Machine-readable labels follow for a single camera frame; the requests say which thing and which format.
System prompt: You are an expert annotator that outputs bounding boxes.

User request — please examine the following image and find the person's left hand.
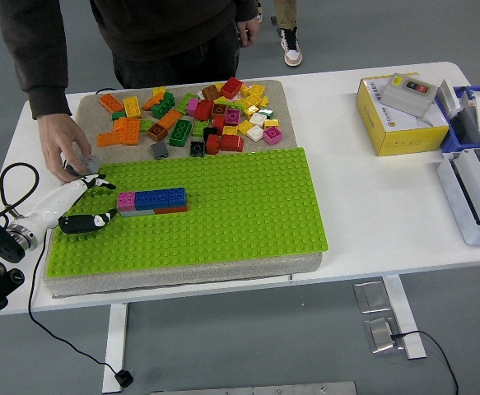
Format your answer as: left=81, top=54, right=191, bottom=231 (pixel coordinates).
left=235, top=18, right=261, bottom=49

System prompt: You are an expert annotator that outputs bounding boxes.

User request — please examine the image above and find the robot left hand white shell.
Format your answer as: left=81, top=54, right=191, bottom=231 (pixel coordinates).
left=9, top=174, right=118, bottom=240

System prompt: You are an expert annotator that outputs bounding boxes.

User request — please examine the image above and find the person's right hand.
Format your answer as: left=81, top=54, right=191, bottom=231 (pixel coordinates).
left=37, top=111, right=93, bottom=185

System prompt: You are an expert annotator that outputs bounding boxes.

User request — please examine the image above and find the grey long toy brick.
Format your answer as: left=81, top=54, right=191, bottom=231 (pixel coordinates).
left=77, top=154, right=102, bottom=176

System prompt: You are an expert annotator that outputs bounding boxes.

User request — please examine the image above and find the magenta toy brick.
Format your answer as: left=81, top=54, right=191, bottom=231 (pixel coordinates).
left=262, top=126, right=284, bottom=146
left=224, top=107, right=243, bottom=127
left=116, top=191, right=137, bottom=212

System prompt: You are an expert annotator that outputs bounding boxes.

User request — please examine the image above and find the orange flat toy brick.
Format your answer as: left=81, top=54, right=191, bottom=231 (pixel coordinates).
left=96, top=130, right=125, bottom=148

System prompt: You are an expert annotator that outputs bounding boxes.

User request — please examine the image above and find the blue toy brick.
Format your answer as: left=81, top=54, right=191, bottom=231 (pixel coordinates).
left=134, top=187, right=188, bottom=211

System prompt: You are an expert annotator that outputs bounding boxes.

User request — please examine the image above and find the green studded baseplate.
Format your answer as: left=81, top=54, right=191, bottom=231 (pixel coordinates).
left=44, top=146, right=330, bottom=278

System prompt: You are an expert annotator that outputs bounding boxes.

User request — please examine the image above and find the grey-brown foam mat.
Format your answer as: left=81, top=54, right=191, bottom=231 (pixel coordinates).
left=42, top=79, right=324, bottom=298

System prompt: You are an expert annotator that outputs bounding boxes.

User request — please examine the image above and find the white table leg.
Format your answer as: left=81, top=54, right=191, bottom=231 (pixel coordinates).
left=101, top=302, right=129, bottom=394
left=381, top=274, right=428, bottom=360

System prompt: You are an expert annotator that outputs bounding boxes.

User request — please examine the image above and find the yellow cardboard box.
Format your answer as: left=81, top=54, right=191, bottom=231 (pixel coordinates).
left=355, top=75, right=450, bottom=157

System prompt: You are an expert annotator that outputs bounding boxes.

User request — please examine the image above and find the white table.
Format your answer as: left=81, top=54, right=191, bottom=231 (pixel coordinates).
left=0, top=61, right=480, bottom=318

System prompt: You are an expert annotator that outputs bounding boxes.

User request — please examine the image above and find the white plastic panel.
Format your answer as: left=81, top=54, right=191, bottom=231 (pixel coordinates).
left=436, top=78, right=463, bottom=120

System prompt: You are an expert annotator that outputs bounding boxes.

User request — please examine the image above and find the blue plastic bin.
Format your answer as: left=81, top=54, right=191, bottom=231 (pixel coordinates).
left=435, top=84, right=480, bottom=156

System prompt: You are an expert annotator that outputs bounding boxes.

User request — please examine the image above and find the grey plastic device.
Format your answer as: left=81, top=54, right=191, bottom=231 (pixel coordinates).
left=457, top=88, right=480, bottom=143

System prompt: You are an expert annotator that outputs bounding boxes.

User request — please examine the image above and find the long metal floor strip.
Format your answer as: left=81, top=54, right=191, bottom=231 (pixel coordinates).
left=151, top=381, right=358, bottom=395

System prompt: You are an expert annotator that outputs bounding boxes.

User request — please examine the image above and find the metal floor plate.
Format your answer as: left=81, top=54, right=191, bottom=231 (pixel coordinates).
left=353, top=281, right=389, bottom=314
left=362, top=315, right=401, bottom=354

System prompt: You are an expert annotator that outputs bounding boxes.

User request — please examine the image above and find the grey push-button switch box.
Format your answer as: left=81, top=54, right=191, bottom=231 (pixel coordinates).
left=381, top=72, right=437, bottom=119

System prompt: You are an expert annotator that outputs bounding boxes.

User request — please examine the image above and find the black plug with cord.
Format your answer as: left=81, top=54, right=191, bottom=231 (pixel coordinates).
left=27, top=236, right=135, bottom=388

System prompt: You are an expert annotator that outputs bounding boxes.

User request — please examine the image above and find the white electrical enclosure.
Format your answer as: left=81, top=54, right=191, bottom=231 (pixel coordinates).
left=436, top=146, right=480, bottom=247

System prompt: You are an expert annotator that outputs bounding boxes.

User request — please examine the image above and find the black floor cable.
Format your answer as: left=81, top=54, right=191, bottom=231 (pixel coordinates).
left=389, top=330, right=459, bottom=395

